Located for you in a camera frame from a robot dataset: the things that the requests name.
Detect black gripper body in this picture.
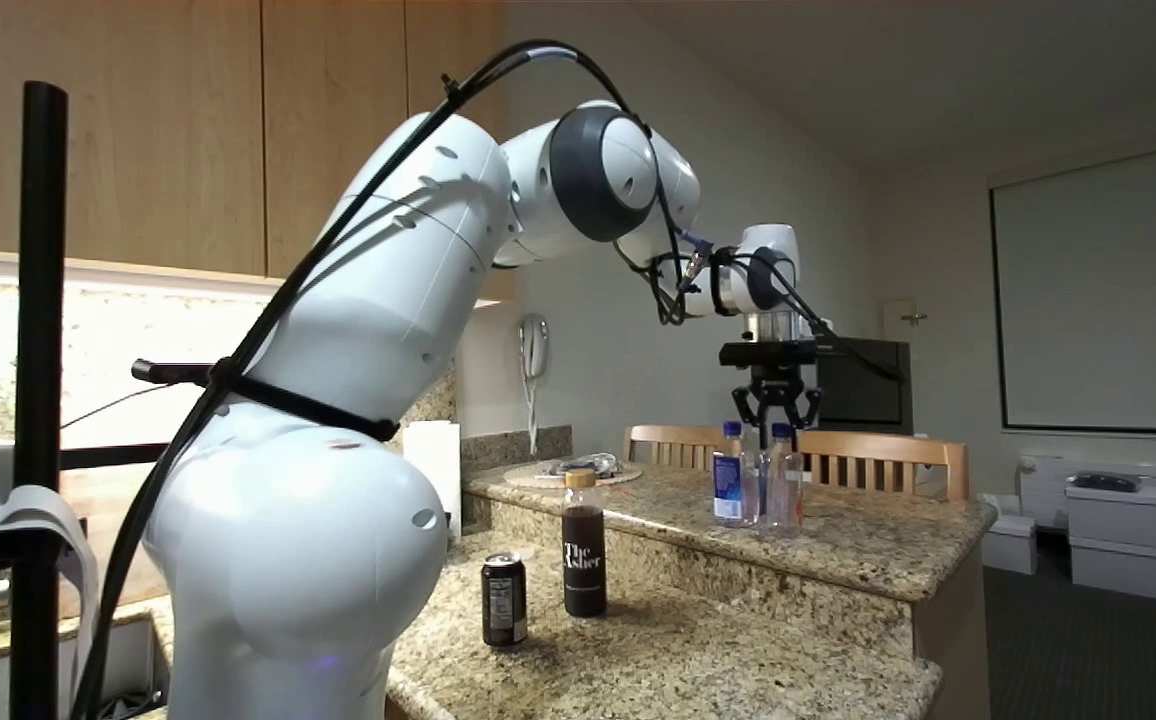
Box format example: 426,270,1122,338
737,363,808,406

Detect clear bottle large blue label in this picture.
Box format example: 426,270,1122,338
706,418,753,526

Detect plate on counter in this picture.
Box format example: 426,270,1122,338
504,455,647,490

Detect black computer monitor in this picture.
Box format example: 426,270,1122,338
811,334,914,434

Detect wooden slatted chair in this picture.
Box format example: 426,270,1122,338
618,418,739,476
789,427,970,506

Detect dark bottle with wooden cap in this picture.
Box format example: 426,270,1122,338
556,464,611,619

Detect white storage box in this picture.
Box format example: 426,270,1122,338
978,490,1039,575

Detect black drink can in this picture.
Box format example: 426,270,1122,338
476,548,530,652

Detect white projector screen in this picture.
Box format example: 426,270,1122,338
987,137,1156,434

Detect white printer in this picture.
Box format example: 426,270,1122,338
1063,471,1156,604

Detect black vertical pole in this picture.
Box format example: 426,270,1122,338
8,74,73,720

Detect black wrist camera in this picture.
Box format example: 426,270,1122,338
715,334,833,373

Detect white wall phone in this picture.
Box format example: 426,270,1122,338
512,310,551,393

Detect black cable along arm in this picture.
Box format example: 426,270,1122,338
68,36,739,720

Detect black strap around arm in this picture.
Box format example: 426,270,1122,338
127,350,404,444

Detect wooden wall cabinets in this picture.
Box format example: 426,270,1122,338
0,0,512,280

